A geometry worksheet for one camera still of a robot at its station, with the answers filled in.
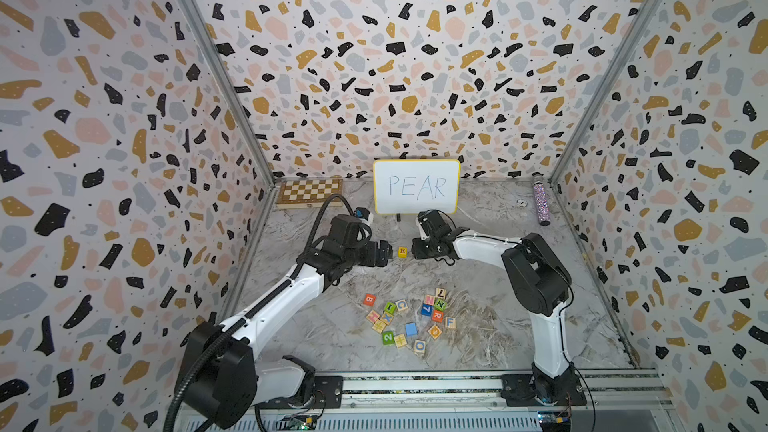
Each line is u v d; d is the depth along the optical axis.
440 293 0.90
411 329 0.83
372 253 0.73
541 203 1.12
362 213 0.74
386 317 0.85
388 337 0.82
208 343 0.39
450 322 0.85
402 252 0.98
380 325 0.84
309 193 1.14
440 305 0.88
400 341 0.81
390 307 0.87
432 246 0.80
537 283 0.54
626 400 0.75
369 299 0.89
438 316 0.86
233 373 0.39
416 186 1.03
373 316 0.86
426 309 0.87
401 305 0.88
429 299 0.89
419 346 0.81
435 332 0.83
